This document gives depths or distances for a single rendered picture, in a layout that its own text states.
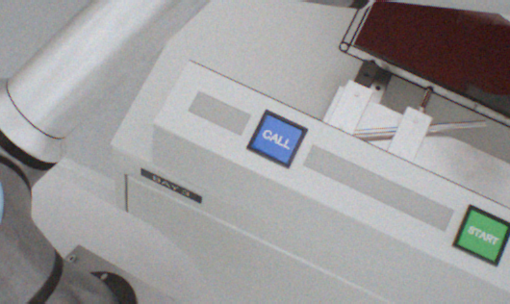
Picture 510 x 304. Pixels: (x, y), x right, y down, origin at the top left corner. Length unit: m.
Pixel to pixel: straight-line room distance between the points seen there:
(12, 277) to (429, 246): 0.49
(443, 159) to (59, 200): 0.48
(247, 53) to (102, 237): 0.32
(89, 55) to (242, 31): 0.45
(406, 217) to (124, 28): 0.42
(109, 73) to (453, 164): 0.50
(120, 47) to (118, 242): 0.37
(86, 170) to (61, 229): 0.90
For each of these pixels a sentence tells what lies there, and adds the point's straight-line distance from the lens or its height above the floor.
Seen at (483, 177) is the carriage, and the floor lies 0.88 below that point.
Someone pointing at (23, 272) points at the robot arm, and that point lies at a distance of 1.18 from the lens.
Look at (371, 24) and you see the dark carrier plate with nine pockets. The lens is 1.55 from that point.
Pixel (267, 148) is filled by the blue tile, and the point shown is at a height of 0.96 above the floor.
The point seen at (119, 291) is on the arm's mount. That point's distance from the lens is 1.29.
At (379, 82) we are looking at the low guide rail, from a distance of 1.58.
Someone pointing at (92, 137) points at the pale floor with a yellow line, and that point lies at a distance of 2.43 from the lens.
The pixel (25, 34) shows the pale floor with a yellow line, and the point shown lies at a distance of 2.53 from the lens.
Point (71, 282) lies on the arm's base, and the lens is 1.23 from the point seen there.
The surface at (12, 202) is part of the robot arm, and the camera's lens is 1.19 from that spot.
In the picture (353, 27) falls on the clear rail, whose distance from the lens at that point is 1.54.
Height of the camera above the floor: 2.26
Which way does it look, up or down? 68 degrees down
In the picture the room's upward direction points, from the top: 9 degrees clockwise
